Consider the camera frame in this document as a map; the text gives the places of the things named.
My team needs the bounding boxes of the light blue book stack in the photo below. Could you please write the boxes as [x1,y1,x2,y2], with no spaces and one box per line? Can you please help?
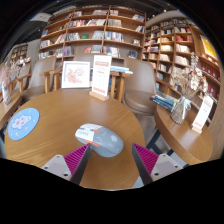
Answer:
[109,65,134,75]

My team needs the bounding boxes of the wide wooden bookshelf unit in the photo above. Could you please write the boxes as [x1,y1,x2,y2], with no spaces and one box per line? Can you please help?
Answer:
[38,4,147,61]

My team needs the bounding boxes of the small white table sign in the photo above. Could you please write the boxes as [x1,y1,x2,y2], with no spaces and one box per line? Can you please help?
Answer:
[191,95,215,134]

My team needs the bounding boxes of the dark book stack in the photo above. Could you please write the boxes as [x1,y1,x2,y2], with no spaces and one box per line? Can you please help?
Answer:
[149,91,179,113]

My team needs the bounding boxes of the white ceiling panel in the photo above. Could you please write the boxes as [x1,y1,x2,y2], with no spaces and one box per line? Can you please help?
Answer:
[29,12,53,23]

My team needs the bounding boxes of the white red sign wooden base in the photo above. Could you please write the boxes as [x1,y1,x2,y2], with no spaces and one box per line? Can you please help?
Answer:
[88,54,113,102]

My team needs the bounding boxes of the wooden side table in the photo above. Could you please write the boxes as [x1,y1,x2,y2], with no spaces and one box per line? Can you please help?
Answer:
[146,104,214,167]
[0,89,23,133]

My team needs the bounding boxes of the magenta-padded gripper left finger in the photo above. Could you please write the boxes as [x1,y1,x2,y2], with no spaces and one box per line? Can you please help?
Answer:
[41,143,92,186]

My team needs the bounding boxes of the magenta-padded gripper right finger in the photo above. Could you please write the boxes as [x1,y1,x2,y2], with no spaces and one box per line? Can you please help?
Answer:
[131,143,184,186]

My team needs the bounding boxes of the grey computer mouse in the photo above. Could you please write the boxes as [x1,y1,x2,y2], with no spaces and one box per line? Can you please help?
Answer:
[74,123,125,158]

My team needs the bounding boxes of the glass vase pink flowers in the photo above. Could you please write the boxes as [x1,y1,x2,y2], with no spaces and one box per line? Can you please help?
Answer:
[0,59,23,106]

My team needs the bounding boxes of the glass vase dried white flowers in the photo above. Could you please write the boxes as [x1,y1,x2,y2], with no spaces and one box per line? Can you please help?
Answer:
[169,51,209,125]

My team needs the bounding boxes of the distant wooden bookshelf unit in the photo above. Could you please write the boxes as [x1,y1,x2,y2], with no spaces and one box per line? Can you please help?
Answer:
[9,43,28,63]

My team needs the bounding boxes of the tall wooden bookshelf unit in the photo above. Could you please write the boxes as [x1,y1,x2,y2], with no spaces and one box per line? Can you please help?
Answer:
[142,14,224,134]

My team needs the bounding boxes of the round light blue mouse pad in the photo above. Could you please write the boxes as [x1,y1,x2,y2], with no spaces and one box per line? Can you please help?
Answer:
[7,107,41,141]

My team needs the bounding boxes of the white framed picture card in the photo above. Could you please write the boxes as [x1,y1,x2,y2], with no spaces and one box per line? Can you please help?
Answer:
[61,60,91,90]

